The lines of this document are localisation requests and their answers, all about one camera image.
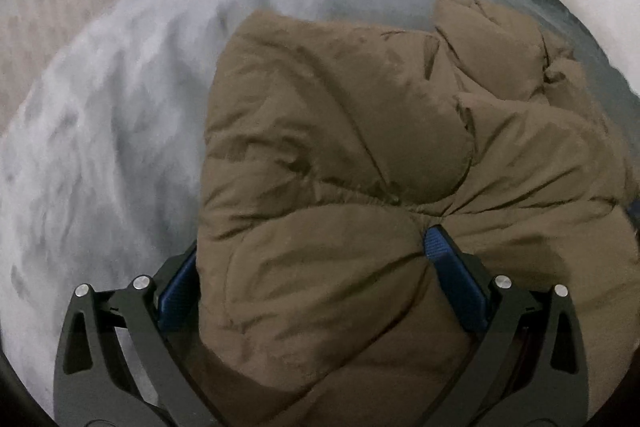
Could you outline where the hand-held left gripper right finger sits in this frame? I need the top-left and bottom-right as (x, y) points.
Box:
(414, 224), (590, 427)

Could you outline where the brown puffer jacket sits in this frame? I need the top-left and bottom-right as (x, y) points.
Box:
(196, 0), (640, 427)

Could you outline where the grey fleece blanket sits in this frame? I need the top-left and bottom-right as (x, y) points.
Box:
(0, 0), (640, 427)

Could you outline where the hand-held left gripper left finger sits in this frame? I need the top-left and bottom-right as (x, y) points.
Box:
(52, 239), (222, 427)

